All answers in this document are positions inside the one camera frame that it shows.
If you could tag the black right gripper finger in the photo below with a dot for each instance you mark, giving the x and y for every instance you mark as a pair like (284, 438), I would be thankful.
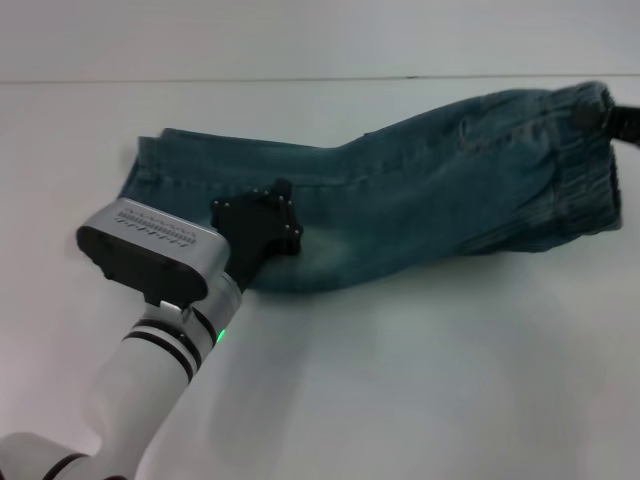
(622, 125)

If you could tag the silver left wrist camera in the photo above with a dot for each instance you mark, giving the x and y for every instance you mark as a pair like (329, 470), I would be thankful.
(165, 235)

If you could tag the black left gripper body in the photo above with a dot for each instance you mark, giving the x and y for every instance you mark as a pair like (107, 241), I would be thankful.
(255, 230)

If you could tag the blue denim shorts with print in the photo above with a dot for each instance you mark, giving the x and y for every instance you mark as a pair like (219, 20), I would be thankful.
(425, 200)

